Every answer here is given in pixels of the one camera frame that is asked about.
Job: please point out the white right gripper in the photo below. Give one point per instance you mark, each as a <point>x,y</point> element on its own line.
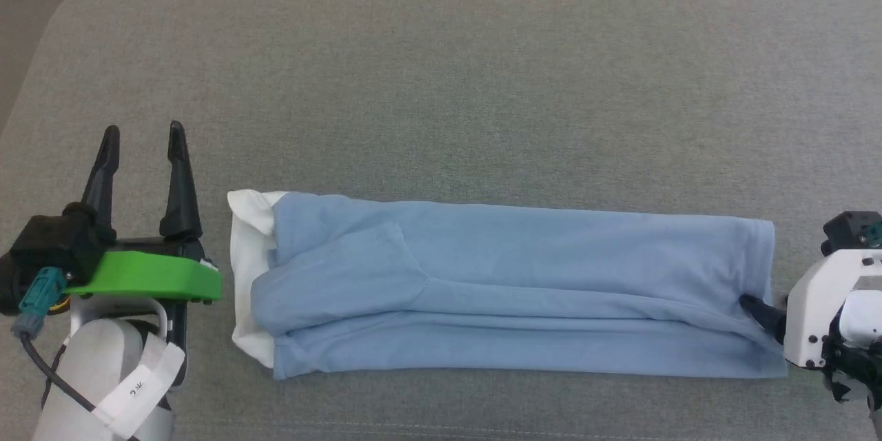
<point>809,317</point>

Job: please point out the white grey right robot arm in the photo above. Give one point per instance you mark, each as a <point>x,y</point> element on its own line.
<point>861,310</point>

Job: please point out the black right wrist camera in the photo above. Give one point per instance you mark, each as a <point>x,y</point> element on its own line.
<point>851,231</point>

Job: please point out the light blue white-collared polo shirt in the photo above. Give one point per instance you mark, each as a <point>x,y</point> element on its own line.
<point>517,289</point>

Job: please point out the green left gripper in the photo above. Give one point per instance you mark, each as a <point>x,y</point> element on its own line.
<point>151,275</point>

